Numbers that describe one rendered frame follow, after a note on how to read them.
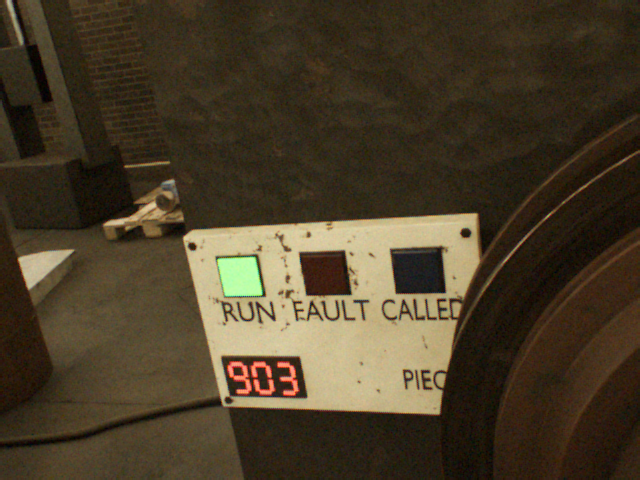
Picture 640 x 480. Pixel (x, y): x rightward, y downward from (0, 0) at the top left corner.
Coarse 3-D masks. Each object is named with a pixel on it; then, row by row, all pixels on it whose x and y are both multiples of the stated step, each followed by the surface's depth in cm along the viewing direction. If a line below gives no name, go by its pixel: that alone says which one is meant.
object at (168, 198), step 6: (162, 186) 494; (168, 186) 493; (174, 186) 495; (162, 192) 488; (168, 192) 489; (174, 192) 493; (156, 198) 488; (162, 198) 491; (168, 198) 486; (174, 198) 490; (156, 204) 490; (162, 204) 489; (168, 204) 492; (174, 204) 492; (162, 210) 491; (168, 210) 490
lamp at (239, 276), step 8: (224, 264) 60; (232, 264) 60; (240, 264) 59; (248, 264) 59; (256, 264) 59; (224, 272) 60; (232, 272) 60; (240, 272) 60; (248, 272) 59; (256, 272) 59; (224, 280) 60; (232, 280) 60; (240, 280) 60; (248, 280) 60; (256, 280) 59; (224, 288) 61; (232, 288) 60; (240, 288) 60; (248, 288) 60; (256, 288) 60
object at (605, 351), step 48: (624, 240) 36; (576, 288) 37; (624, 288) 36; (528, 336) 40; (576, 336) 37; (624, 336) 35; (528, 384) 39; (576, 384) 38; (624, 384) 36; (528, 432) 40; (576, 432) 37; (624, 432) 36
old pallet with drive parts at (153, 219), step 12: (156, 192) 561; (144, 204) 544; (132, 216) 500; (144, 216) 543; (156, 216) 489; (168, 216) 484; (180, 216) 486; (108, 228) 497; (120, 228) 504; (132, 228) 519; (144, 228) 490; (156, 228) 487; (168, 228) 497
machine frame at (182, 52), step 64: (192, 0) 55; (256, 0) 53; (320, 0) 52; (384, 0) 50; (448, 0) 49; (512, 0) 48; (576, 0) 47; (192, 64) 57; (256, 64) 55; (320, 64) 53; (384, 64) 52; (448, 64) 51; (512, 64) 49; (576, 64) 48; (192, 128) 59; (256, 128) 57; (320, 128) 55; (384, 128) 54; (448, 128) 52; (512, 128) 51; (576, 128) 50; (192, 192) 61; (256, 192) 59; (320, 192) 57; (384, 192) 56; (448, 192) 54; (512, 192) 53; (256, 448) 70; (320, 448) 67; (384, 448) 65
